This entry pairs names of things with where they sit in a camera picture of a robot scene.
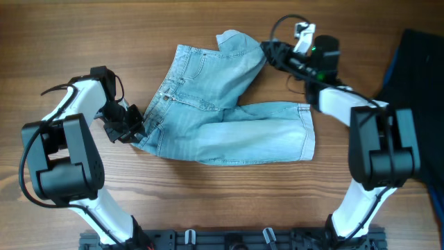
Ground light blue denim shorts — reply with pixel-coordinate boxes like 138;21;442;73
135;30;315;166

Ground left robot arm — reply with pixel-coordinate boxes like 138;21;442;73
18;66;154;249

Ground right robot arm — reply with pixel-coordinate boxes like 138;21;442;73
261;35;420;249

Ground black garment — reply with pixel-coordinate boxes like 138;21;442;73
373;28;444;192

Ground blue garment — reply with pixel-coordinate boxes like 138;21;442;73
382;47;444;244

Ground left white rail clip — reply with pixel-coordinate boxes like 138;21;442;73
185;229;196;246

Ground white rail clip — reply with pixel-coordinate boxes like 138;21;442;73
185;229;196;246
262;227;278;250

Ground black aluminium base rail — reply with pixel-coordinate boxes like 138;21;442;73
78;227;388;250

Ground right white rail clip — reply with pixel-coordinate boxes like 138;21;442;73
262;227;278;250

